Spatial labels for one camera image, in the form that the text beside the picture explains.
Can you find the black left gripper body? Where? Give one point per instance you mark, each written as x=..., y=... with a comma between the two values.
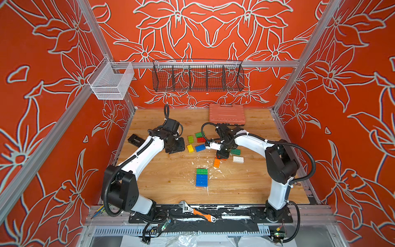
x=177, y=145

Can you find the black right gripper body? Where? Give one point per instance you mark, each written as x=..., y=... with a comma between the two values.
x=226, y=148

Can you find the small orange lego brick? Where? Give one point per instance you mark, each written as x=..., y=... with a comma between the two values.
x=217, y=163

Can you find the blue lego brick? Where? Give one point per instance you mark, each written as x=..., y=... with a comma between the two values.
x=201, y=177
x=201, y=183
x=200, y=148

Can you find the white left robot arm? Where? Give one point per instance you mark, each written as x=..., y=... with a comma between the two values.
x=120, y=191

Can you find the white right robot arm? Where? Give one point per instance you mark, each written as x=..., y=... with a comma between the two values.
x=281, y=166

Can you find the yellow lego brick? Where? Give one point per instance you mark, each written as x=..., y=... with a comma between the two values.
x=190, y=148

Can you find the dark green lego brick right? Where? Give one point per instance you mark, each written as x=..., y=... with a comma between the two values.
x=236, y=152

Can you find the white lego brick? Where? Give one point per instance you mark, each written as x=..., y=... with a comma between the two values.
x=238, y=159

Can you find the blue lego brick back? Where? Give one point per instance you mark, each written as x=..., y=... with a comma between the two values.
x=200, y=148

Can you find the salmon red tool case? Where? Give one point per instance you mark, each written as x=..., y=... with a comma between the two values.
x=227, y=114

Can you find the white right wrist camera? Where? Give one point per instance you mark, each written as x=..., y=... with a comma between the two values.
x=213, y=145

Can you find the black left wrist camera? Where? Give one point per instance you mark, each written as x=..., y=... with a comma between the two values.
x=171, y=125

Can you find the orange handled adjustable wrench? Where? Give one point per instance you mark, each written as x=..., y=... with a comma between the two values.
x=186, y=208

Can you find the black wire wall basket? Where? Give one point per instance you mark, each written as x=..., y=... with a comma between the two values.
x=197, y=75

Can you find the clear plastic wall bin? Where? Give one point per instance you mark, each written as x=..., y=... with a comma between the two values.
x=111, y=80

